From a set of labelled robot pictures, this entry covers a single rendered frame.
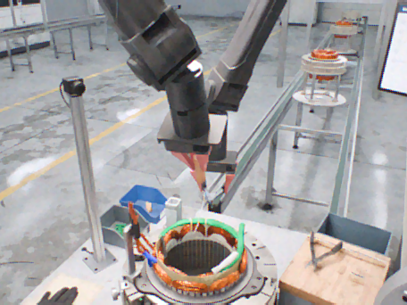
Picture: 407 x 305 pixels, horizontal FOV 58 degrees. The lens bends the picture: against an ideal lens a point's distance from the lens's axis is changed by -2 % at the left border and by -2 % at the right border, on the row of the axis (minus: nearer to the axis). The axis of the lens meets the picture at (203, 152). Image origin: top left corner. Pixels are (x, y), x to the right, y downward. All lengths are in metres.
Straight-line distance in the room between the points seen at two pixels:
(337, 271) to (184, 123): 0.50
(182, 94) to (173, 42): 0.08
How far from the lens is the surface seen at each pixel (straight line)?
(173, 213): 0.85
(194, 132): 0.56
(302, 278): 0.85
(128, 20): 0.46
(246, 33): 0.77
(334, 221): 1.08
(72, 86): 1.03
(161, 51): 0.47
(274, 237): 1.42
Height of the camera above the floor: 1.64
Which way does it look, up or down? 26 degrees down
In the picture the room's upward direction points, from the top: straight up
